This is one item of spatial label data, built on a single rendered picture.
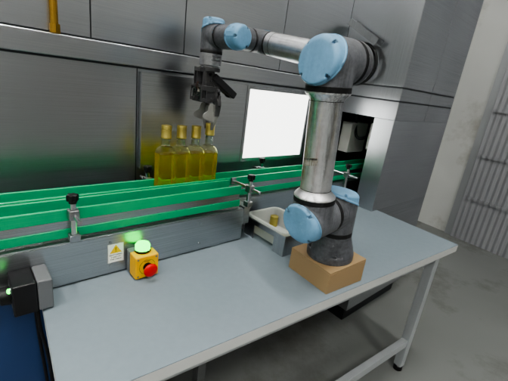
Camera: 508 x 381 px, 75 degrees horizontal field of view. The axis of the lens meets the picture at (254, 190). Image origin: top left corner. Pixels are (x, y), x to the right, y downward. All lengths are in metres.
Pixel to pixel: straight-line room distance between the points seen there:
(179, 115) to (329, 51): 0.69
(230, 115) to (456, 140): 3.17
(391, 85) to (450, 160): 2.52
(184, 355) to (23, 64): 0.89
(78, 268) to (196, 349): 0.41
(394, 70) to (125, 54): 1.24
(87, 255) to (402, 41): 1.61
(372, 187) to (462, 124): 2.46
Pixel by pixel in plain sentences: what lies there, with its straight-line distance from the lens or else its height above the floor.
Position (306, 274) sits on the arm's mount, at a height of 0.77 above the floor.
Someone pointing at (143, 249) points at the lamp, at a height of 0.84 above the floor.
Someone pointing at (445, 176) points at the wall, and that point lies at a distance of 4.30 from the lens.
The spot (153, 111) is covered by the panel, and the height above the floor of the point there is 1.19.
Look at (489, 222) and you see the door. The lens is 4.15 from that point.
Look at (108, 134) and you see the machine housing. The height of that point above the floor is 1.10.
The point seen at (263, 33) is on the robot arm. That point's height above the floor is 1.49.
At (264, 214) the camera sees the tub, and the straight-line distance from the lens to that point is 1.39.
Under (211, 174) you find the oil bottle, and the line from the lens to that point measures 1.27.
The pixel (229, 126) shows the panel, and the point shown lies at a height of 1.14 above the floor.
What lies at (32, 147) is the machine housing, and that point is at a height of 1.06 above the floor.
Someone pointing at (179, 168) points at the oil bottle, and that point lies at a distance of 1.19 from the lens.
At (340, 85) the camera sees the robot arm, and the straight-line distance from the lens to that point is 0.84.
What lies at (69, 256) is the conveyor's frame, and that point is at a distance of 1.02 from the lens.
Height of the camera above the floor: 1.33
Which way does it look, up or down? 18 degrees down
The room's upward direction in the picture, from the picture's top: 8 degrees clockwise
